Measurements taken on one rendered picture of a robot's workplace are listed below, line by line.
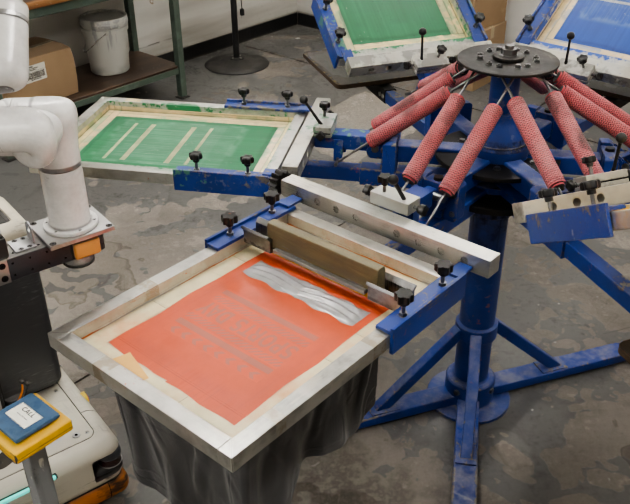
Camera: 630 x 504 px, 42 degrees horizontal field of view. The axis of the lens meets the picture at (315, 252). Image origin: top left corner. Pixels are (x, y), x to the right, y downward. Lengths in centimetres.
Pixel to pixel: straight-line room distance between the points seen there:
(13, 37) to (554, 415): 233
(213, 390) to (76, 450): 99
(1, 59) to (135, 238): 275
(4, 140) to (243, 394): 68
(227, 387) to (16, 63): 75
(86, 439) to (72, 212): 95
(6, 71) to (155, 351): 69
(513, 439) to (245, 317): 141
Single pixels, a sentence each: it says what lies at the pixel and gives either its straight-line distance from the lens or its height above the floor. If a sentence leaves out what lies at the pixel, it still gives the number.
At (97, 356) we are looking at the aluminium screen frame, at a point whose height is 99.
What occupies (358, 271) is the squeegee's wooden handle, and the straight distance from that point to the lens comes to 195.
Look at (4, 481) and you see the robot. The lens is 264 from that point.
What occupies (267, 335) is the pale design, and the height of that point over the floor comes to 96.
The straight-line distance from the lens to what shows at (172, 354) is 185.
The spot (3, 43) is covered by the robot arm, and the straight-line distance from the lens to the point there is 156.
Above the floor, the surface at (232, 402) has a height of 96.
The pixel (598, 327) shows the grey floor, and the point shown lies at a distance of 368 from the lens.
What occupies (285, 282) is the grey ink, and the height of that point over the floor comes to 96.
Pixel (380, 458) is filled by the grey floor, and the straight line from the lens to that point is 293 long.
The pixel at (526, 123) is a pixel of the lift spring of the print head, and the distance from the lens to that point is 236.
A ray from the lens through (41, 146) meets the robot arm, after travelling 159.
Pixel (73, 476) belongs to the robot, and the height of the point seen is 22.
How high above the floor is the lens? 209
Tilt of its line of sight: 31 degrees down
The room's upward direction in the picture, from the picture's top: straight up
